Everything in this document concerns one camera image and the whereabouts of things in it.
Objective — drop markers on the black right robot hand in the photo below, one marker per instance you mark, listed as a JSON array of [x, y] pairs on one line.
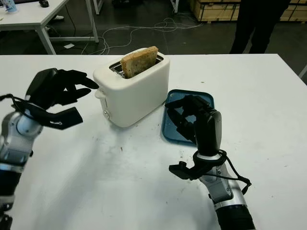
[[208, 129]]

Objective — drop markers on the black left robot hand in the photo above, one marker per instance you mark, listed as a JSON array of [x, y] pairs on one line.
[[55, 87]]

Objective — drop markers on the white toaster lever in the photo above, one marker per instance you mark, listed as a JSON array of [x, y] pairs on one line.
[[100, 94]]

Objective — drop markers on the brown bread slice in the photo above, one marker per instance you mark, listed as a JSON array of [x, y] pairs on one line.
[[138, 63]]

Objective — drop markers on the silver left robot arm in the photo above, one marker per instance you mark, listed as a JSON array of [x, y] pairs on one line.
[[14, 143]]

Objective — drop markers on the blue plastic tray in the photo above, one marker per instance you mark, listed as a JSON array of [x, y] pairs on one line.
[[171, 127]]

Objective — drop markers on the toaster dial knob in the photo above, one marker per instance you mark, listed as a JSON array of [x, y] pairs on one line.
[[107, 115]]

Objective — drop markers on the white two-slot toaster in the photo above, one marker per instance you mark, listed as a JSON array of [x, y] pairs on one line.
[[139, 98]]

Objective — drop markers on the white paper scrap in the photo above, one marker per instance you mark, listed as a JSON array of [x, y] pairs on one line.
[[69, 46]]

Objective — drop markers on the white shoe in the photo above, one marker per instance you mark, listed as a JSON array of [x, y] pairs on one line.
[[58, 17]]

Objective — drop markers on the white office desk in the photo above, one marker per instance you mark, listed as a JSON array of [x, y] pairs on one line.
[[31, 16]]

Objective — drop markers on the black desk object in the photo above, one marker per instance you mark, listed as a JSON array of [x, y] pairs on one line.
[[44, 3]]

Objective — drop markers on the blue and white cup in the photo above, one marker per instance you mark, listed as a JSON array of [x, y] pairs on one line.
[[11, 6]]

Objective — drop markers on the person in black clothes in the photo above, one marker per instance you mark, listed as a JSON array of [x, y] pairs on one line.
[[259, 24]]

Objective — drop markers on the wooden crates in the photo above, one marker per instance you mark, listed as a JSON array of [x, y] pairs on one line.
[[216, 10]]

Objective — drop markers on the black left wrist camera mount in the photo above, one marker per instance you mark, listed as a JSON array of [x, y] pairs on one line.
[[64, 118]]

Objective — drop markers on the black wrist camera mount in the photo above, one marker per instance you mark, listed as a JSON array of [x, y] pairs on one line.
[[64, 118], [187, 171]]

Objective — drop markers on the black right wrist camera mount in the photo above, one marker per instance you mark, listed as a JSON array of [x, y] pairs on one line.
[[187, 171]]

